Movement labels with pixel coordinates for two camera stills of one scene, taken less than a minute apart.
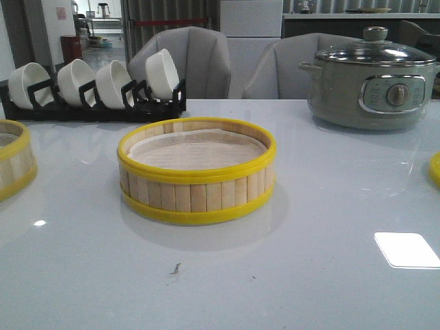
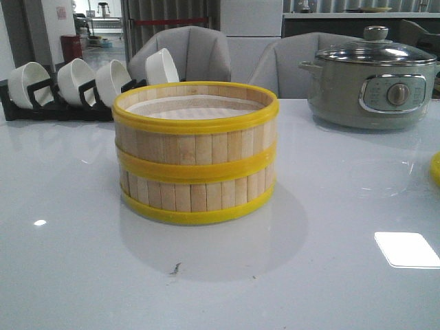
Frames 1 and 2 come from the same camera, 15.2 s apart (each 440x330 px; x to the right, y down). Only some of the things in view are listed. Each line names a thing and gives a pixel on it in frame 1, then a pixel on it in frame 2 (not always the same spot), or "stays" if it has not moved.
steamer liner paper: (6, 139) -> (194, 107)
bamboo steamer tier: (18, 165) -> (196, 126)
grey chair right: (276, 74) stays
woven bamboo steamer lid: (434, 169) stays
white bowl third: (109, 81) stays
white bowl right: (161, 74) stays
